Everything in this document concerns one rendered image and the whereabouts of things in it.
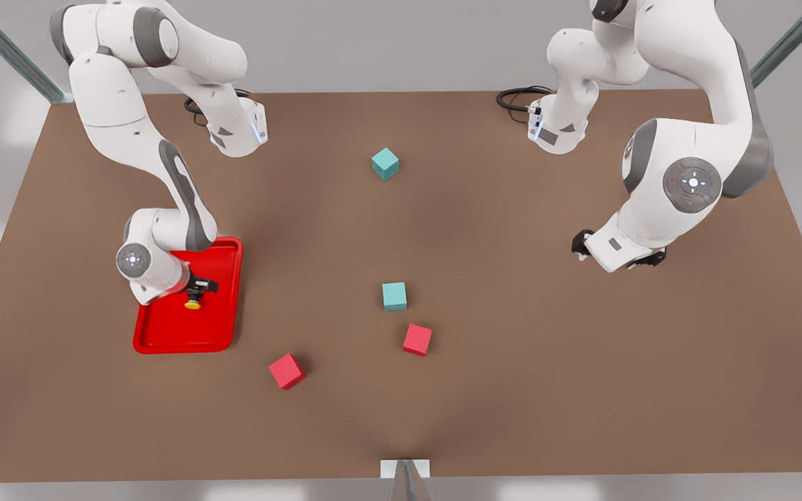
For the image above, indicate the red cube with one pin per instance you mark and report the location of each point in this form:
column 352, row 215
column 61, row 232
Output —
column 286, row 371
column 417, row 339

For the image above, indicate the small yellow object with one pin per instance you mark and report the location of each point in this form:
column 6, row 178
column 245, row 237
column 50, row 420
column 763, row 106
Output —
column 193, row 303

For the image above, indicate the red tray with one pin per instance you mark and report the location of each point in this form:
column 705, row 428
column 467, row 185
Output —
column 195, row 316

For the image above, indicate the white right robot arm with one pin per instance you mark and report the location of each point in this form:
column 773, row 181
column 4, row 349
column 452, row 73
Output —
column 126, row 132

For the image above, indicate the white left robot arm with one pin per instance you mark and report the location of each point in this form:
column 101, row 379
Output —
column 686, row 149

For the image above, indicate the silver frame post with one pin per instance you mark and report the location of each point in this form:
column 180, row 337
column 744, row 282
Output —
column 408, row 480
column 8, row 49
column 787, row 42

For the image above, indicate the teal cube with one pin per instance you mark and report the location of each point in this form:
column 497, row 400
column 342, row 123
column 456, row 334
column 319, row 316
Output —
column 394, row 296
column 385, row 163

